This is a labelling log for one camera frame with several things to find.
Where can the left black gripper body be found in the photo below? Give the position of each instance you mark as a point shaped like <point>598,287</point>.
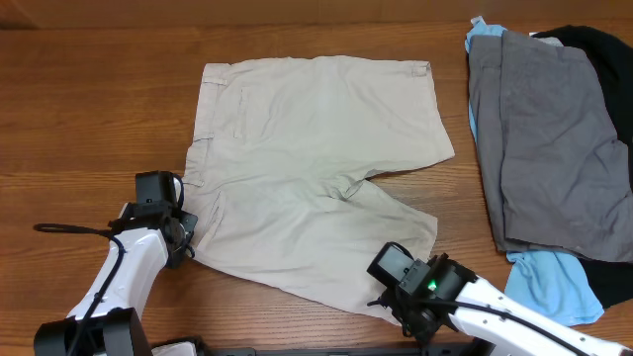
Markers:
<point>189,221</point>

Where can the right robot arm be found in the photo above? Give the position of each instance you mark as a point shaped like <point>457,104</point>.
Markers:
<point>423,296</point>

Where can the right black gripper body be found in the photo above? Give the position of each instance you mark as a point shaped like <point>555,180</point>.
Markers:
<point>403,307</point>

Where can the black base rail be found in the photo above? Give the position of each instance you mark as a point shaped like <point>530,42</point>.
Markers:
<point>195,346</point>

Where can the black garment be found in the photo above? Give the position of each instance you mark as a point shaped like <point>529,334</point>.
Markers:
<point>611,59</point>

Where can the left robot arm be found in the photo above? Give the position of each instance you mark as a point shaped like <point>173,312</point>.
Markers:
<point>151,233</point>

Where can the light blue garment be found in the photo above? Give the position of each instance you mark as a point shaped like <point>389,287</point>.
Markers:
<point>552,283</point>

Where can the beige shorts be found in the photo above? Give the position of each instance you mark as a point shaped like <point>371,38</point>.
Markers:
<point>280,171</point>

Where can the grey shorts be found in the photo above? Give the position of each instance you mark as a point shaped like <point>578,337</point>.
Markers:
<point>554,172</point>

